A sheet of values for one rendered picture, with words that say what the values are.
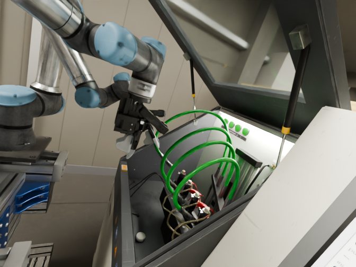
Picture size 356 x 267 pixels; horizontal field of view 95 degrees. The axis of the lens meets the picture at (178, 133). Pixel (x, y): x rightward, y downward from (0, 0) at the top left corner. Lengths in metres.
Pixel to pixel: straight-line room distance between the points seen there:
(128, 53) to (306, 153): 0.48
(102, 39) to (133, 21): 1.85
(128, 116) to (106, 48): 0.19
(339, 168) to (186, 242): 0.41
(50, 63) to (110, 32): 0.56
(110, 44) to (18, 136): 0.61
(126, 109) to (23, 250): 0.42
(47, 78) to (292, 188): 0.97
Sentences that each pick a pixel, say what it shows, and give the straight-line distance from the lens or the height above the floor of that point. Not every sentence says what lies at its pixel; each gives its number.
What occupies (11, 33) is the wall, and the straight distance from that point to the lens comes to 2.31.
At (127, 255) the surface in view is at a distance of 0.65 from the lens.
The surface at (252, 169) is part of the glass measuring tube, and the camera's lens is 0.83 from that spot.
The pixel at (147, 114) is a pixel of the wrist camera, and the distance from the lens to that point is 0.50.
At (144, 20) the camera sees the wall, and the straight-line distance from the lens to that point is 2.27.
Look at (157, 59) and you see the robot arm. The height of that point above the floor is 1.52.
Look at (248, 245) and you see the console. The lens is 0.54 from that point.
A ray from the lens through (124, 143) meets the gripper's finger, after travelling 0.53.
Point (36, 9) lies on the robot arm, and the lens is 0.45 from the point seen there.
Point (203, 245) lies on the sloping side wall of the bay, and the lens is 0.57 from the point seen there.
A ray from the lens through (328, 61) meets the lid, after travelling 0.50.
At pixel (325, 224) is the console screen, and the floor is 1.32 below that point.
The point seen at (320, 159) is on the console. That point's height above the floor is 1.43.
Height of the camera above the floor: 1.47
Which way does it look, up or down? 14 degrees down
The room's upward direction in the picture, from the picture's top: 20 degrees clockwise
